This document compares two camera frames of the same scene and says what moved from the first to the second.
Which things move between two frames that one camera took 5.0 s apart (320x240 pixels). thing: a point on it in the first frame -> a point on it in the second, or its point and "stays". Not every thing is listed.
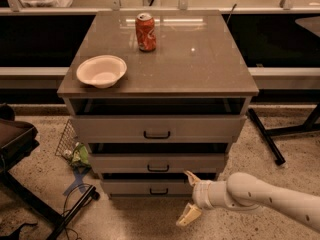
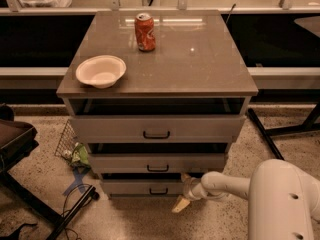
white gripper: x=200 y=194 -> x=187 y=186
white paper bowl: x=101 y=71 stays
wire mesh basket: x=67 y=142 stays
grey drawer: x=147 y=187 stays
